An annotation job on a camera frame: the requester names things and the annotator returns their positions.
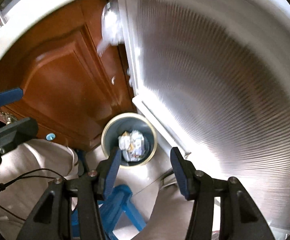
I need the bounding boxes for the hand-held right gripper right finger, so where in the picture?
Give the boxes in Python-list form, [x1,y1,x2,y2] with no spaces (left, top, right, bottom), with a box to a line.
[170,147,277,240]

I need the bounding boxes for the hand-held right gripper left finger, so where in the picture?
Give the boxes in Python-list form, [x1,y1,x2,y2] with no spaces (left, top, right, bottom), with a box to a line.
[22,147,122,240]

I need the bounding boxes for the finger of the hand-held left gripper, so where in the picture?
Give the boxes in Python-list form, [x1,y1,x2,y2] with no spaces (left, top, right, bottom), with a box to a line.
[0,87,24,116]
[0,117,39,155]

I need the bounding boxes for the white paper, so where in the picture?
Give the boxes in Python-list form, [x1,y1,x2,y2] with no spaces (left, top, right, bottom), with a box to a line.
[118,133,132,151]

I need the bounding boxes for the grey carton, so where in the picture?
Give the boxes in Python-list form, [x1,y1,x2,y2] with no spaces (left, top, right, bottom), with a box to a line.
[130,130,146,156]

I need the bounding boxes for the round trash bin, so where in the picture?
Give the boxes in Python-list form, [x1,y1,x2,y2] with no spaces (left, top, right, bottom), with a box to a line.
[101,113,158,168]

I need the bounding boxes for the metal latch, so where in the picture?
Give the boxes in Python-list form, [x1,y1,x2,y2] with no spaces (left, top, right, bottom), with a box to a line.
[0,109,17,125]

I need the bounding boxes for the person's left leg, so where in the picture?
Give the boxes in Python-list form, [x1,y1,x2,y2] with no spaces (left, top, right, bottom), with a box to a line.
[0,137,86,240]

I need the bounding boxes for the person's leg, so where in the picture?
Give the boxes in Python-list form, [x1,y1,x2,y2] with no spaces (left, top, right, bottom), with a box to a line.
[0,137,86,240]
[149,179,222,240]

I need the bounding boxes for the blue plastic stool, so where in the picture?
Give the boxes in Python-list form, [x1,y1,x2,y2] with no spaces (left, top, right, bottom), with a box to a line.
[71,149,147,240]

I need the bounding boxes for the person's right leg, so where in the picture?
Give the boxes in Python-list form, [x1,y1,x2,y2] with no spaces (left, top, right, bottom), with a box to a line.
[149,179,222,240]

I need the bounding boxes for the brown wooden cabinet door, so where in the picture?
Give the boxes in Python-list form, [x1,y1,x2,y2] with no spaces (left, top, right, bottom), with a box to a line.
[0,0,138,153]

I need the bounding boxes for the white ribbed glass cabinet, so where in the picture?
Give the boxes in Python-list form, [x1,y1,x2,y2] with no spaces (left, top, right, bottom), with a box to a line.
[115,0,290,236]

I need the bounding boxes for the hanging clear plastic bag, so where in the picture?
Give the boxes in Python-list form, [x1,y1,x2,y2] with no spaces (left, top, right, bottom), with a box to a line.
[96,1,125,57]

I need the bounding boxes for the thin black cable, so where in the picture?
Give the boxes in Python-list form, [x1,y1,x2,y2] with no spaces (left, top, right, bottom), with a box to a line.
[0,168,66,221]

